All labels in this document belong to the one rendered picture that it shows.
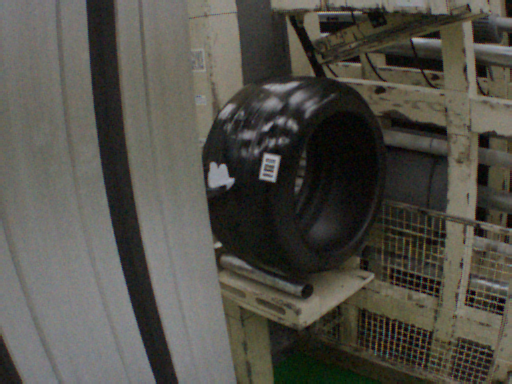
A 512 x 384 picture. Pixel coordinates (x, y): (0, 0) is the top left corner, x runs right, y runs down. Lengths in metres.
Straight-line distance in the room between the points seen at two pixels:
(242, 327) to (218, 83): 0.84
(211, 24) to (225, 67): 0.15
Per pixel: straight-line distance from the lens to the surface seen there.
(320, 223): 1.74
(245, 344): 1.93
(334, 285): 1.67
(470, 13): 1.48
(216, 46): 1.58
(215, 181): 1.24
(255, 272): 1.55
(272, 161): 1.24
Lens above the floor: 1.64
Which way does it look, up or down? 19 degrees down
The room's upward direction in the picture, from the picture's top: 6 degrees counter-clockwise
